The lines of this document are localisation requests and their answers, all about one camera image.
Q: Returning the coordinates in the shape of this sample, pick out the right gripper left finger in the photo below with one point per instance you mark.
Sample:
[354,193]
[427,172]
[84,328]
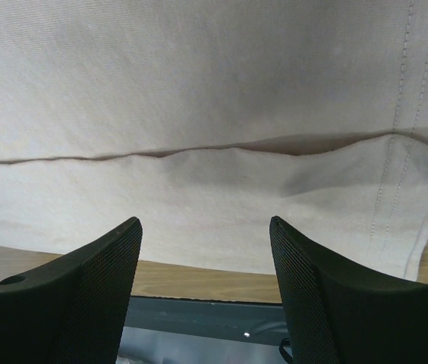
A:
[72,309]

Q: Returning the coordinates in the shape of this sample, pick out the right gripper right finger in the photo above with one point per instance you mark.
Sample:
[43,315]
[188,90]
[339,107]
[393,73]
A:
[339,311]

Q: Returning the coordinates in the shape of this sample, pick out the beige t shirt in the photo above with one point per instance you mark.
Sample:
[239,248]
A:
[204,119]

